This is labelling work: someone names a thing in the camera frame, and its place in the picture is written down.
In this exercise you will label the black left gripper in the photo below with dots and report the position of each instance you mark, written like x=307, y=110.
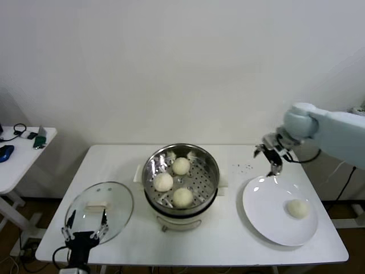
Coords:
x=82, y=242

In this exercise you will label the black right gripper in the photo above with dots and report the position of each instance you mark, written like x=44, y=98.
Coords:
x=273, y=157

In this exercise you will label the glass pot lid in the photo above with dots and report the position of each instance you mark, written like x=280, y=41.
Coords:
x=114, y=205

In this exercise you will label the white steamed baozi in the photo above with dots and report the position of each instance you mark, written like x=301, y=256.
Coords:
x=182, y=197
x=180, y=166
x=298, y=209
x=163, y=182

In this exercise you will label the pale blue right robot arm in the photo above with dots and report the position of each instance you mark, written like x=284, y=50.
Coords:
x=333, y=131

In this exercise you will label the stainless steel steamer basket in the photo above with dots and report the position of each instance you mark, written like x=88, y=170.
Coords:
x=202, y=177

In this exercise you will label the white round plate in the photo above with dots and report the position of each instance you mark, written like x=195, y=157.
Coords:
x=262, y=205

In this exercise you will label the white side table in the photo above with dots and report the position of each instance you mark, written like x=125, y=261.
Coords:
x=17, y=174

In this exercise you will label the grey tilted card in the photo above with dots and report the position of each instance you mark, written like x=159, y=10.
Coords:
x=42, y=130

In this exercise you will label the black phone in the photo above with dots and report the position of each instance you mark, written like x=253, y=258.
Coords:
x=32, y=135

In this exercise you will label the blue computer mouse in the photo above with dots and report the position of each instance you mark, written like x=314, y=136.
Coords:
x=6, y=152

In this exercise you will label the small white box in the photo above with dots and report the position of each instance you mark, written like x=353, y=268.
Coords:
x=24, y=134

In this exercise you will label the black headphones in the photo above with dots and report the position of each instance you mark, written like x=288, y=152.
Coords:
x=19, y=128

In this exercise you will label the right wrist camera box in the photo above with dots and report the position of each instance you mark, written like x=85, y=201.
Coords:
x=269, y=140

